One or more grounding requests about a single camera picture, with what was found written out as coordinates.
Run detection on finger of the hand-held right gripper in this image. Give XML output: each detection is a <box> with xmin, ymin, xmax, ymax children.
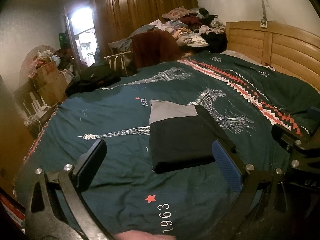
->
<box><xmin>271</xmin><ymin>124</ymin><xmax>320</xmax><ymax>173</ymax></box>
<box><xmin>308</xmin><ymin>106</ymin><xmax>320</xmax><ymax>120</ymax></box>

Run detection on metal chair frame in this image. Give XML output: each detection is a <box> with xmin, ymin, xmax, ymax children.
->
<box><xmin>104</xmin><ymin>51</ymin><xmax>133</xmax><ymax>77</ymax></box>

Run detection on green bag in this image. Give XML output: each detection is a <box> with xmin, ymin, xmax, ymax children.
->
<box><xmin>59</xmin><ymin>32</ymin><xmax>68</xmax><ymax>50</ymax></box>

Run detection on dark red cloth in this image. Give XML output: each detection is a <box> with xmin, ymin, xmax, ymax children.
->
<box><xmin>132</xmin><ymin>30</ymin><xmax>183</xmax><ymax>69</ymax></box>

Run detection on black cloth heap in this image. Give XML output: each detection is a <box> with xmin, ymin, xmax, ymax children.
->
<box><xmin>65</xmin><ymin>64</ymin><xmax>122</xmax><ymax>97</ymax></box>

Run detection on dark green printed blanket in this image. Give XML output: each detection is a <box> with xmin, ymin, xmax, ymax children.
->
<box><xmin>14</xmin><ymin>51</ymin><xmax>320</xmax><ymax>240</ymax></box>

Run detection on black and grey garment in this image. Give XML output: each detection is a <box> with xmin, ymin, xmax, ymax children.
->
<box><xmin>149</xmin><ymin>99</ymin><xmax>237</xmax><ymax>174</ymax></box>

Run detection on pile of mixed clothes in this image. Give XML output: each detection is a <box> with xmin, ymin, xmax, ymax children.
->
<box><xmin>161</xmin><ymin>7</ymin><xmax>228</xmax><ymax>53</ymax></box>

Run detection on white bed sheet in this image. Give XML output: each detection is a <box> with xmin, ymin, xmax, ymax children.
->
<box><xmin>220</xmin><ymin>50</ymin><xmax>266</xmax><ymax>67</ymax></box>

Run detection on person's leg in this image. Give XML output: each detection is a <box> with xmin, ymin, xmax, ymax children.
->
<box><xmin>112</xmin><ymin>231</ymin><xmax>178</xmax><ymax>240</ymax></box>

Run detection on heap of pale bags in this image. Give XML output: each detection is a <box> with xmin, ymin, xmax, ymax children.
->
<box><xmin>37</xmin><ymin>50</ymin><xmax>61</xmax><ymax>66</ymax></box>

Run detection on grey cloth heap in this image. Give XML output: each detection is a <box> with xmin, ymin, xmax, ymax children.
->
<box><xmin>108</xmin><ymin>24</ymin><xmax>160</xmax><ymax>53</ymax></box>

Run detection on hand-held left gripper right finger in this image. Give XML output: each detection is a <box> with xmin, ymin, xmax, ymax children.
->
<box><xmin>211</xmin><ymin>140</ymin><xmax>296</xmax><ymax>240</ymax></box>

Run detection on wooden bed headboard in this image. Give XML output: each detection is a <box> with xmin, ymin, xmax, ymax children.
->
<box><xmin>225</xmin><ymin>21</ymin><xmax>320</xmax><ymax>91</ymax></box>

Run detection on dark wooden rack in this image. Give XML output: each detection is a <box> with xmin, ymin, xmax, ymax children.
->
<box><xmin>14</xmin><ymin>80</ymin><xmax>59</xmax><ymax>137</ymax></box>

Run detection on cardboard box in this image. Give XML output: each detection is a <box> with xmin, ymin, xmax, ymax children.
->
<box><xmin>35</xmin><ymin>61</ymin><xmax>68</xmax><ymax>106</ymax></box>

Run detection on brown wooden wardrobe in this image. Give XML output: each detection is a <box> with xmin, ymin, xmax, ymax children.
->
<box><xmin>89</xmin><ymin>0</ymin><xmax>199</xmax><ymax>53</ymax></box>

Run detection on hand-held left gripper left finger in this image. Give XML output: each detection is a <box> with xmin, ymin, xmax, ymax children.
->
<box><xmin>24</xmin><ymin>139</ymin><xmax>111</xmax><ymax>240</ymax></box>

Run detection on red and white box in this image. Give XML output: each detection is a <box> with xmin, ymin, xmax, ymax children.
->
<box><xmin>0</xmin><ymin>192</ymin><xmax>26</xmax><ymax>228</ymax></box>

